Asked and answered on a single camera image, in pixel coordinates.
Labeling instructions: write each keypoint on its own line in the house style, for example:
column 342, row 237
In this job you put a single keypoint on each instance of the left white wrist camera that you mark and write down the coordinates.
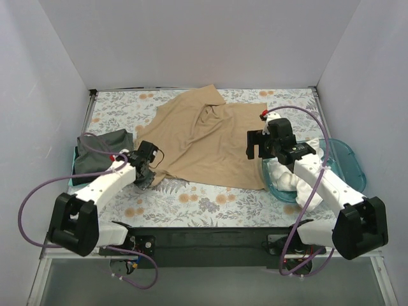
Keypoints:
column 121, row 165

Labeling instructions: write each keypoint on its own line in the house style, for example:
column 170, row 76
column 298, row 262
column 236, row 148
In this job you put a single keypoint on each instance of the tan t shirt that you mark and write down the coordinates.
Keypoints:
column 204, row 139

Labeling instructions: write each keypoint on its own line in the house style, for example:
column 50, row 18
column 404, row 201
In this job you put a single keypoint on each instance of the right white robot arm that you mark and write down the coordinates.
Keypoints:
column 361, row 224

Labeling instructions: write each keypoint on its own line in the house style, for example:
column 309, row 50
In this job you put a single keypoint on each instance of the teal plastic basket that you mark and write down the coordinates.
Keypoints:
column 342, row 162

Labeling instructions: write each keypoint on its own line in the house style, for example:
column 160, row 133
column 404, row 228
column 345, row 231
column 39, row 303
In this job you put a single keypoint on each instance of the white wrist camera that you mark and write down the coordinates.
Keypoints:
column 121, row 165
column 267, row 116

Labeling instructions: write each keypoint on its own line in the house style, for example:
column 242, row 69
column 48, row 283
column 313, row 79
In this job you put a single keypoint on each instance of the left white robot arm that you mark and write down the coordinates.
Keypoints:
column 75, row 223

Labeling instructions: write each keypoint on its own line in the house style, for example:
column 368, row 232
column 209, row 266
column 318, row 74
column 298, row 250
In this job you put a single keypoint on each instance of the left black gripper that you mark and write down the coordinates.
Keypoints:
column 145, row 178

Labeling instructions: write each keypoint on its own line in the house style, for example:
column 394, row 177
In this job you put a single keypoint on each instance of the floral table cloth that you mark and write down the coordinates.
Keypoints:
column 179, row 203

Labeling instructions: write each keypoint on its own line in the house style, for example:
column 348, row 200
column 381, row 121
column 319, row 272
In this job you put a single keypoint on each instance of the dark grey folded t shirt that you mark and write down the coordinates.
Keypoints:
column 112, row 142

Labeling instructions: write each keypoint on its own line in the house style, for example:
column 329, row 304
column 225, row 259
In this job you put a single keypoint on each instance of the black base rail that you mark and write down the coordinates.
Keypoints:
column 206, row 247

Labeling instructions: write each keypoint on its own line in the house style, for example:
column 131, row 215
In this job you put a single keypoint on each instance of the black folded t shirt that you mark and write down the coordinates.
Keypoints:
column 90, row 163

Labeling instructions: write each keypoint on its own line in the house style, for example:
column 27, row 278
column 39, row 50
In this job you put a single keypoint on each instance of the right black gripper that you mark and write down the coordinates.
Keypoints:
column 255, row 144

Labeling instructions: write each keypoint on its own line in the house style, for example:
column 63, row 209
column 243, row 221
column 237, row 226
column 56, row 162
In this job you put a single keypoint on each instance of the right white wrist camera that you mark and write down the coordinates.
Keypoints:
column 267, row 116

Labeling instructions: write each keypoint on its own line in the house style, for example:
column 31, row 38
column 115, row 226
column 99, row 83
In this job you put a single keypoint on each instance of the white t shirt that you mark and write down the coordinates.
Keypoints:
column 287, row 186

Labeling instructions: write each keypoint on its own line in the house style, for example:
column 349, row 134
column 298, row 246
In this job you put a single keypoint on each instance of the teal folded t shirt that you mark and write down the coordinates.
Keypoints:
column 72, row 181

